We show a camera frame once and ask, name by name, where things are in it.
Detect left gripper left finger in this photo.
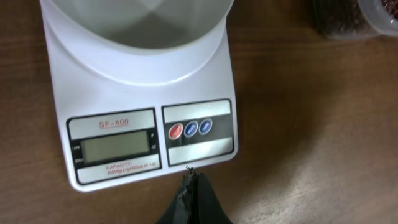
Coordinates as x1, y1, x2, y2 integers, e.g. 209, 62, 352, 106
156, 167, 197, 224

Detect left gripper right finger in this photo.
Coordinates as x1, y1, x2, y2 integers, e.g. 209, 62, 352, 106
189, 174, 233, 224

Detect white digital kitchen scale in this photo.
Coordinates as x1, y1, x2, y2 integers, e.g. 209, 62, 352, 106
40, 0, 238, 192

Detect white round bowl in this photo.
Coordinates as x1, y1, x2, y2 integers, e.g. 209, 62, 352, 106
53, 0, 233, 49

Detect clear plastic container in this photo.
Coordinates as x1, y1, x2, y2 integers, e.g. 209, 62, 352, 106
313, 0, 397, 40

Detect red beans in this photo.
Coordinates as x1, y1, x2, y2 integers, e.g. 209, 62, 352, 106
382, 0, 397, 14

